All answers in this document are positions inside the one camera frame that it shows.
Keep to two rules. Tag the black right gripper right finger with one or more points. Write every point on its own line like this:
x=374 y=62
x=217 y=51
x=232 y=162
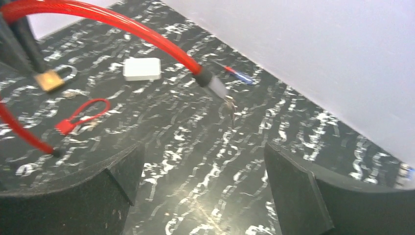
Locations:
x=312 y=200

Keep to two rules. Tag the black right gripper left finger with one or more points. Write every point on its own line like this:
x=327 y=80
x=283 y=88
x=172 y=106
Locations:
x=92 y=201

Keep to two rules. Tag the red cable tie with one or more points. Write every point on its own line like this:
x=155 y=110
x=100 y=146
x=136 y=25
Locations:
x=66 y=126

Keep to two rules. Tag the brass padlock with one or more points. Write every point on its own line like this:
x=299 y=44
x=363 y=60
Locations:
x=55 y=78

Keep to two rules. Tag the small silver padlock key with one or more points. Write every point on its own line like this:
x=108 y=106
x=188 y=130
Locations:
x=71 y=93

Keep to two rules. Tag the white square box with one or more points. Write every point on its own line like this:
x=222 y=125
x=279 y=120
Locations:
x=140 y=69

